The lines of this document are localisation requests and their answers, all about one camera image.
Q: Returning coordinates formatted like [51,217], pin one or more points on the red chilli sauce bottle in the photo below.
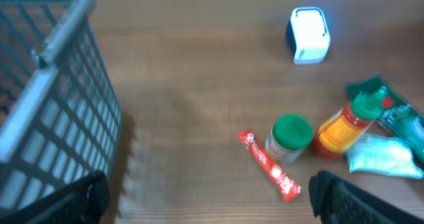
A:
[339,132]

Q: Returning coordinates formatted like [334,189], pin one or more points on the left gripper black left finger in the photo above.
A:
[83,201]

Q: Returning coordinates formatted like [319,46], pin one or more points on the green lid jar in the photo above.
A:
[290,135]

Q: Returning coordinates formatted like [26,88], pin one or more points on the grey plastic shopping basket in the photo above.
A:
[60,118]

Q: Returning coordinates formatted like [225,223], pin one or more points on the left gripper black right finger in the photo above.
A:
[335,200]

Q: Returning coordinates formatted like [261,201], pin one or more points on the white barcode scanner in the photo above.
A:
[308,35]

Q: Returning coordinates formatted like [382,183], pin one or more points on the teal wet wipes pack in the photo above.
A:
[388,156]

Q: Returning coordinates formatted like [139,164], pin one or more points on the red sauce sachet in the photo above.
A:
[287,187]

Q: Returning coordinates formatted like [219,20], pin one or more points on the green snack bag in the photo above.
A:
[402,119]

